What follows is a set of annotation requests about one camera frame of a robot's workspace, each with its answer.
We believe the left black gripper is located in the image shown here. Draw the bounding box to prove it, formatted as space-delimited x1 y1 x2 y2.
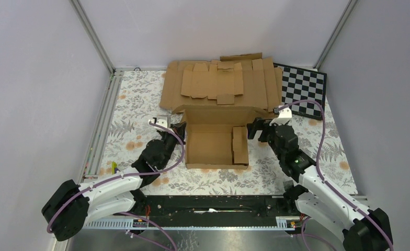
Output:
160 122 187 169

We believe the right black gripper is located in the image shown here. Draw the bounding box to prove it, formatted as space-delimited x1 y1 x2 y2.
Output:
246 117 286 160

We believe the brown cardboard box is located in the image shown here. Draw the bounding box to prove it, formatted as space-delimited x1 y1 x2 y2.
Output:
172 105 268 170

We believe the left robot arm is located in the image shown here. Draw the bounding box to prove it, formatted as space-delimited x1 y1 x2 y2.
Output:
41 117 187 241

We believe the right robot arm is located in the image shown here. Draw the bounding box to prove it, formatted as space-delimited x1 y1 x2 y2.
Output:
247 118 394 250

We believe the floral table mat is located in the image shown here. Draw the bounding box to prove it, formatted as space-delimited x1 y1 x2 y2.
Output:
98 71 358 195

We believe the black white checkerboard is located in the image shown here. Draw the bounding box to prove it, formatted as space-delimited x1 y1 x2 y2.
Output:
273 63 327 120

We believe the stack of flat cardboard blanks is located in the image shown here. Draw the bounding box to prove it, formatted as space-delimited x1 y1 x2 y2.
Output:
159 53 284 113

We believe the yellow green small object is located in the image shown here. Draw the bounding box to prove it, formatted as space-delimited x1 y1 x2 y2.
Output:
111 162 120 175

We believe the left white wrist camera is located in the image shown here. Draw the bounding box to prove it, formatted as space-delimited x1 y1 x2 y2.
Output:
148 115 171 131

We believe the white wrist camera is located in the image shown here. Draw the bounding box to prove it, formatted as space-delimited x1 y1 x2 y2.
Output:
269 106 292 126
148 115 171 131

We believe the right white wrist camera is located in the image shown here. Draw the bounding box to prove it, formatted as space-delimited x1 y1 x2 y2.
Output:
269 106 292 126

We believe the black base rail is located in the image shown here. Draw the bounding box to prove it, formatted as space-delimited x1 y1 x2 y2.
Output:
131 195 304 229

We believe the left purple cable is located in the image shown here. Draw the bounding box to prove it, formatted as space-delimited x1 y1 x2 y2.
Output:
46 121 186 251

